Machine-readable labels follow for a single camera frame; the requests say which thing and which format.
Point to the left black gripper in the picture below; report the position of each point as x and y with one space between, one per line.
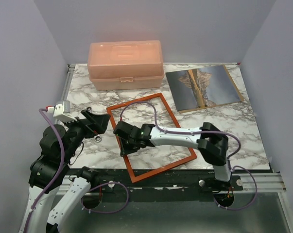
94 123

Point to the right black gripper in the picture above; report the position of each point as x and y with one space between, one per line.
125 151

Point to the orange wooden picture frame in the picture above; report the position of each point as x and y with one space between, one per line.
159 170

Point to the landscape photo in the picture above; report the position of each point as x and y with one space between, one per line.
202 88

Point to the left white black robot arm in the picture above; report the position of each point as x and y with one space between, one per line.
59 143

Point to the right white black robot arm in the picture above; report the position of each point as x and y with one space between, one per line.
208 140

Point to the silver combination wrench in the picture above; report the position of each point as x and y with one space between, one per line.
97 137

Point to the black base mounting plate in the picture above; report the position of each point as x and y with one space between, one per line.
115 185

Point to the translucent orange plastic toolbox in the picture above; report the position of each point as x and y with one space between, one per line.
125 65

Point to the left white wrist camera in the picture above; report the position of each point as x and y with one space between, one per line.
62 110

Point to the aluminium extrusion rail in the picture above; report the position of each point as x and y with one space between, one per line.
266 183

